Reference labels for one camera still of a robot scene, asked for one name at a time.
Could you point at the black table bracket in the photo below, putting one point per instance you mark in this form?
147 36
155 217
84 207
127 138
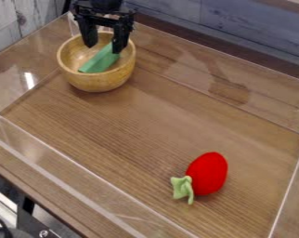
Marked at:
38 223

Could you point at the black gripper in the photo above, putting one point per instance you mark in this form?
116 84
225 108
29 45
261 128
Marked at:
105 13

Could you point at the green rectangular block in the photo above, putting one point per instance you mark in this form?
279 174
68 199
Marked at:
101 61

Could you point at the red plush strawberry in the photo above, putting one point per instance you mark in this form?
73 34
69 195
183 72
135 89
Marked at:
203 179

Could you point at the clear acrylic tray walls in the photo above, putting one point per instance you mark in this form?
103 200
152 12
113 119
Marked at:
93 154

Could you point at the brown wooden bowl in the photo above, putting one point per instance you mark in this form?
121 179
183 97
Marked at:
75 53

